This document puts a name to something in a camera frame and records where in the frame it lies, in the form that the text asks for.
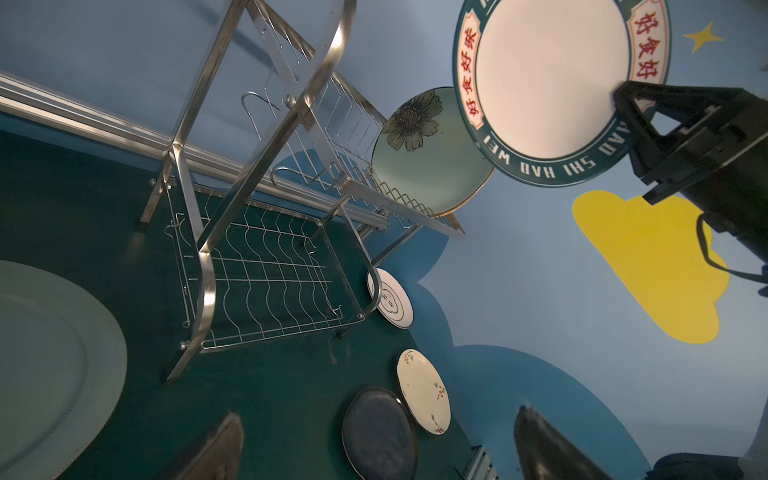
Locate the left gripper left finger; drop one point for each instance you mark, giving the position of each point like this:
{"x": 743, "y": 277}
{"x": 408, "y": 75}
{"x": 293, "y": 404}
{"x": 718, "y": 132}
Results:
{"x": 214, "y": 455}

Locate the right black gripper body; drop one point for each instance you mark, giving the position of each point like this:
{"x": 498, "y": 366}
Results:
{"x": 734, "y": 196}

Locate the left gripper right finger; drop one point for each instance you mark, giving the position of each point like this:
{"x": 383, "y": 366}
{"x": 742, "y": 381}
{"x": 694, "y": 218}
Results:
{"x": 544, "y": 453}

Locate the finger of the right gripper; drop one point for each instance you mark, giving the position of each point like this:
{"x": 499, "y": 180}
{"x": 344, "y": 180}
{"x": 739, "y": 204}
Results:
{"x": 642, "y": 120}

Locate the white plate green lettered rim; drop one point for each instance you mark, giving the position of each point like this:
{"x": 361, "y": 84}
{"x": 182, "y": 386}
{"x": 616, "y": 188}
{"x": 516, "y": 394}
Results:
{"x": 535, "y": 81}

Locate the grey-green plain plate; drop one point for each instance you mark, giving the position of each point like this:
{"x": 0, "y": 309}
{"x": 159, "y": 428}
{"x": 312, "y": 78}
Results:
{"x": 63, "y": 368}

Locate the pale green flower plate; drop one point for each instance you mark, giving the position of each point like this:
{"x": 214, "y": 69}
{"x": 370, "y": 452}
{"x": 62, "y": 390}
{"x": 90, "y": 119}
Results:
{"x": 424, "y": 153}

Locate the chrome two-tier dish rack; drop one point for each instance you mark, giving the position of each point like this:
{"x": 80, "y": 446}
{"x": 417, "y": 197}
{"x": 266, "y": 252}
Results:
{"x": 256, "y": 262}

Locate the cream floral plate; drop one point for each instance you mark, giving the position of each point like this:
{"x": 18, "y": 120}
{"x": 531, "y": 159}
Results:
{"x": 424, "y": 392}

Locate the dark blue round plate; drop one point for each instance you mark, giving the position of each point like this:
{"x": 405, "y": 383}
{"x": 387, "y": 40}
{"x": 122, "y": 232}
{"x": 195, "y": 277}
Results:
{"x": 378, "y": 436}

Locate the aluminium frame back bar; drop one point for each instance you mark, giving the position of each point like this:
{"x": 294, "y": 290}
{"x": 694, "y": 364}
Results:
{"x": 41, "y": 106}

